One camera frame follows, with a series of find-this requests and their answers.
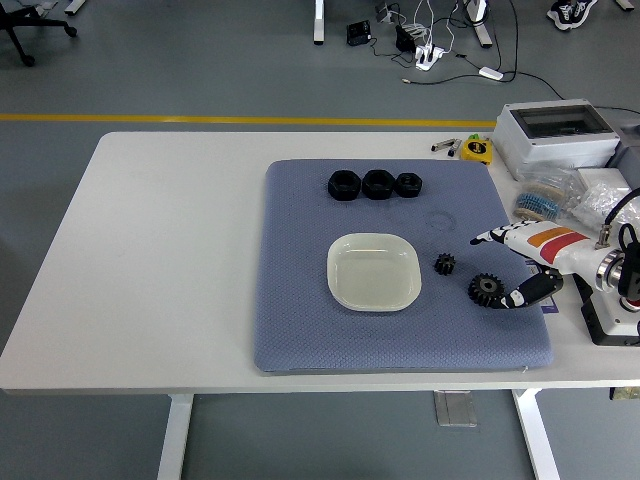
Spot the black and white device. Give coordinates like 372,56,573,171
572,274,640,346

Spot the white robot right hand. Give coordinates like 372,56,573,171
469,219,604,310

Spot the small black hex nut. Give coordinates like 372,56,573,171
395,172,425,200

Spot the metal floor plate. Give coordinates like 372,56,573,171
433,390,478,428

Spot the white table leg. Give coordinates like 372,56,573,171
157,394,196,480
512,389,561,480

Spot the yellow tape measure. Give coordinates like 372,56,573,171
459,138,494,165

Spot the clear bag of blue resistors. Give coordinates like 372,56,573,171
513,164,584,224

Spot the black box on floor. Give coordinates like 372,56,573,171
346,21,372,47

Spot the black office chair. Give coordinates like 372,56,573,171
0,0,79,68

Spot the long black floor cable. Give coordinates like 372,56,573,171
401,49,566,101

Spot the grey electrical enclosure box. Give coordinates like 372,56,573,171
492,98,622,181

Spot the clear bag of white parts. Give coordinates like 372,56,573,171
569,182,634,229

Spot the black charger brick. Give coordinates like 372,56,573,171
394,24,417,53

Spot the white power strip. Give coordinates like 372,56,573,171
414,43,448,71

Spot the blue-grey textured mat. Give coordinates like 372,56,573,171
252,158,555,375

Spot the black and white shoe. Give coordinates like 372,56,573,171
546,0,576,32
569,0,599,26

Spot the white square dish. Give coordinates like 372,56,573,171
326,232,424,315

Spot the large black gear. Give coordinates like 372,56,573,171
468,272,506,307

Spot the large black hex nut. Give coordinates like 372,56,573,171
361,168,396,201
327,169,360,202

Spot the flat white box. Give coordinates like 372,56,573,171
577,167,636,194

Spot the grey device casing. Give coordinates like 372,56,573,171
612,122,640,171

